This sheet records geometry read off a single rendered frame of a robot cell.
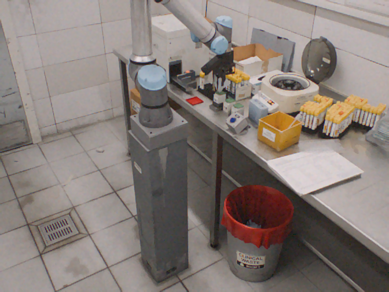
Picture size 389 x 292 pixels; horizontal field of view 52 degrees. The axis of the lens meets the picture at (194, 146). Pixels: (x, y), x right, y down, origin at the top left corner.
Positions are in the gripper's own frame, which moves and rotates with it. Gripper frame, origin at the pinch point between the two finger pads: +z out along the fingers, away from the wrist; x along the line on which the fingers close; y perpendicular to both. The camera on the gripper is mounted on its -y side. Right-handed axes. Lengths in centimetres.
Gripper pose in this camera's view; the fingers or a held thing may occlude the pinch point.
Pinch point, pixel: (217, 90)
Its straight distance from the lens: 198.3
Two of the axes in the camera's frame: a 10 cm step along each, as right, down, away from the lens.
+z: 0.0, 8.3, 5.5
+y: 8.4, -3.0, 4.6
